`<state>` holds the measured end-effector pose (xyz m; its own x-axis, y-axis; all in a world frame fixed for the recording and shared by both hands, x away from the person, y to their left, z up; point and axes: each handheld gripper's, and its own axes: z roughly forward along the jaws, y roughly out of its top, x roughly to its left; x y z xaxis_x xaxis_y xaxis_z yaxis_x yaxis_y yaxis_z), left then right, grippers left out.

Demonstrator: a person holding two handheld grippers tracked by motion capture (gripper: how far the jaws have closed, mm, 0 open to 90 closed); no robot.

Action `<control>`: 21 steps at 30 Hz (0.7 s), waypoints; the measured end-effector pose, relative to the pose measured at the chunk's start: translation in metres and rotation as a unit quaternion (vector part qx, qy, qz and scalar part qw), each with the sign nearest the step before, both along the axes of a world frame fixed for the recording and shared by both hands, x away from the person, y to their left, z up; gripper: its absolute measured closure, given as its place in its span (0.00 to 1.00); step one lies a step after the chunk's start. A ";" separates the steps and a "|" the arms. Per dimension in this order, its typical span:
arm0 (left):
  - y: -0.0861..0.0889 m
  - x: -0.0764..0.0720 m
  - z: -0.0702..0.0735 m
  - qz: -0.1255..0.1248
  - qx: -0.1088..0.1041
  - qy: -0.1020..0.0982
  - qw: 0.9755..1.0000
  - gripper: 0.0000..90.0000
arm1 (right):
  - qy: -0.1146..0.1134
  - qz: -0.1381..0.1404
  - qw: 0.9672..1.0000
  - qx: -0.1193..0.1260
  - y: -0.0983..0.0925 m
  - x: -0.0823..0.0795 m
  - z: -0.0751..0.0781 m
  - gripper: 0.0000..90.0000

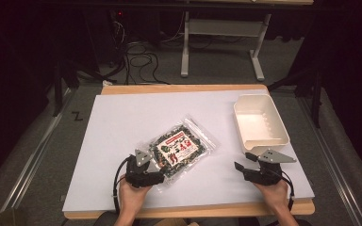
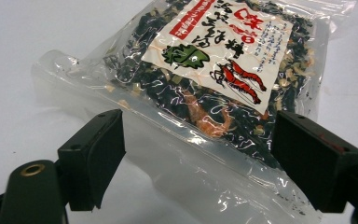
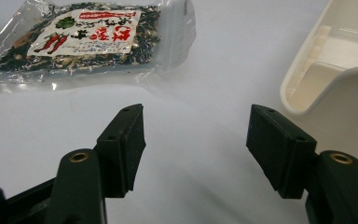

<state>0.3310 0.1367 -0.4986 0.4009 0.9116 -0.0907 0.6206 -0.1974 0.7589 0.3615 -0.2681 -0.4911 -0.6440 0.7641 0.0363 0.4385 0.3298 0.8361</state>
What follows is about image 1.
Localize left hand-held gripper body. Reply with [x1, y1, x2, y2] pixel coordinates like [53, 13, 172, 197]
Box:
[124, 148, 162, 189]

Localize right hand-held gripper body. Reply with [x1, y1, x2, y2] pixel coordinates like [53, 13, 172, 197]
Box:
[244, 148, 298, 186]

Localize clear printed snack bag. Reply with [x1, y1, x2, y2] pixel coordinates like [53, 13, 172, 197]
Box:
[136, 114, 220, 186]

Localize person's left hand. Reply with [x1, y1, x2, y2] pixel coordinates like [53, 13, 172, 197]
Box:
[118, 174, 154, 218]

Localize person's right hand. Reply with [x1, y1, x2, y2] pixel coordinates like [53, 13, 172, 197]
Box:
[254, 179, 292, 216]

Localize white plastic bin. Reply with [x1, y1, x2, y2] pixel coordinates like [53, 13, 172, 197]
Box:
[232, 93, 291, 155]

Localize white table sheet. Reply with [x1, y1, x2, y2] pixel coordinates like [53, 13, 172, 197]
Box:
[61, 89, 316, 213]

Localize black metal stand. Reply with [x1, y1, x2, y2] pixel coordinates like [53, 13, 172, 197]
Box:
[50, 58, 80, 118]
[266, 67, 325, 129]

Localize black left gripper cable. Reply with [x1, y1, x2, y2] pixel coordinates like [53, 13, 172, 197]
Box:
[112, 155, 132, 215]

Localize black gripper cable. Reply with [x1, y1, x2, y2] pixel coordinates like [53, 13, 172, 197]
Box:
[112, 155, 132, 215]
[274, 170, 296, 212]

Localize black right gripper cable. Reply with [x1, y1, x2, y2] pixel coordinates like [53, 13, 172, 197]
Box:
[274, 170, 296, 212]

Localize metal floor rail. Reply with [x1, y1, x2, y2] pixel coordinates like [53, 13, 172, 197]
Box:
[0, 89, 77, 215]
[297, 96, 362, 226]

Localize black floor cables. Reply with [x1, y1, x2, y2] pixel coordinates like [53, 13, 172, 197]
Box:
[123, 40, 172, 86]

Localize white metal desk frame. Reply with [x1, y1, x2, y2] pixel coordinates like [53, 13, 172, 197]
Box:
[180, 10, 273, 82]

